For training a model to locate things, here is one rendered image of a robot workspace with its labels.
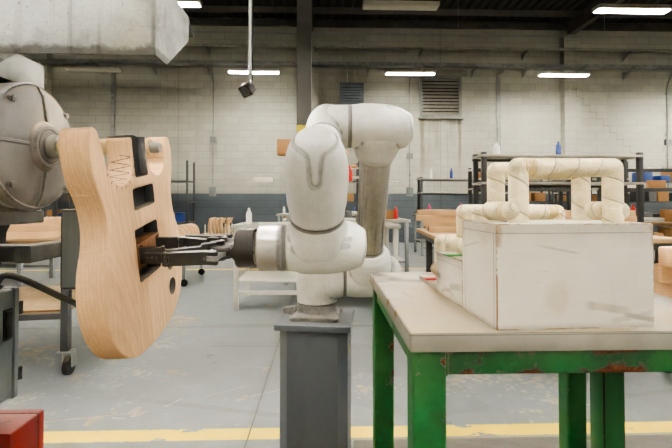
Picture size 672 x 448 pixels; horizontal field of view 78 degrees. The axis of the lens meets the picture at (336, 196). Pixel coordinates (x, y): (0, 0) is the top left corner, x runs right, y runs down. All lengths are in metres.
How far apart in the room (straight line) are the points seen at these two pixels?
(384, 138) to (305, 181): 0.60
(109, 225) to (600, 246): 0.79
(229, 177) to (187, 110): 2.24
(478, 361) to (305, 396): 0.98
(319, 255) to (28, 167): 0.59
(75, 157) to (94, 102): 13.08
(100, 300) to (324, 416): 1.09
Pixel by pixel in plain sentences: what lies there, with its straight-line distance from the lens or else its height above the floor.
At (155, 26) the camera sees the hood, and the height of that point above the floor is 1.43.
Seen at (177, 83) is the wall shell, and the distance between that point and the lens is 13.01.
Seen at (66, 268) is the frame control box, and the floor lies 0.97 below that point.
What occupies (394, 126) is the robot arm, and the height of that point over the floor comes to 1.36.
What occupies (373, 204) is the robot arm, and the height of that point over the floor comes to 1.13.
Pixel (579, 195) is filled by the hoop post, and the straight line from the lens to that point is 0.91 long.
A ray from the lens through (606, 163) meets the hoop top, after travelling 0.83.
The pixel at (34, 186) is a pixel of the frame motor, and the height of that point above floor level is 1.17.
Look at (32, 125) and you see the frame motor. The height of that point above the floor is 1.29.
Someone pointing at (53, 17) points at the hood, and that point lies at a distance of 0.89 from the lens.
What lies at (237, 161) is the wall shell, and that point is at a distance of 12.17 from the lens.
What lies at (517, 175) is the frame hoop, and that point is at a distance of 0.75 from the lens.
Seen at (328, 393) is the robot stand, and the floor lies 0.46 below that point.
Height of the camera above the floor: 1.14
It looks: 1 degrees up
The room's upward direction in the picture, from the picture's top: straight up
